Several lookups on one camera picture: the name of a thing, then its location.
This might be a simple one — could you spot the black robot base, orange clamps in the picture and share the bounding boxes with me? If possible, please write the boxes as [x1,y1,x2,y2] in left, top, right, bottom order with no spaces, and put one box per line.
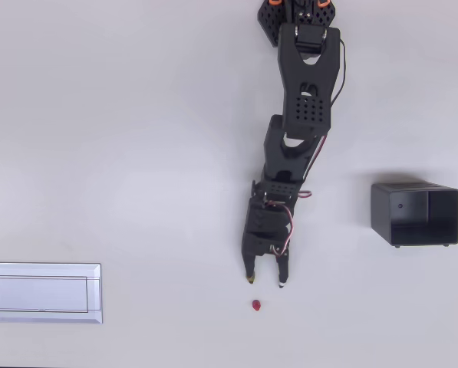
[256,0,339,48]

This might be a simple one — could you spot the black open box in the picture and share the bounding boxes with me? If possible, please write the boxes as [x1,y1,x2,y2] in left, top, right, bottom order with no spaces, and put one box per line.
[370,182,458,249]

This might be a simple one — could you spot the red white gripper servo cable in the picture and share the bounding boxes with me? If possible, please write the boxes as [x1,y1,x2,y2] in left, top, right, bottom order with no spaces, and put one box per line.
[264,200,295,258]

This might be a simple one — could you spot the red white arm servo cable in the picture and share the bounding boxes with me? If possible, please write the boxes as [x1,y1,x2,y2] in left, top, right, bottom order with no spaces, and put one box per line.
[298,134,328,199]

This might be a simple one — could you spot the thin black cable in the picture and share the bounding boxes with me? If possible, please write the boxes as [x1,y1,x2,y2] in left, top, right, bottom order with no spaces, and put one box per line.
[329,37,348,109]

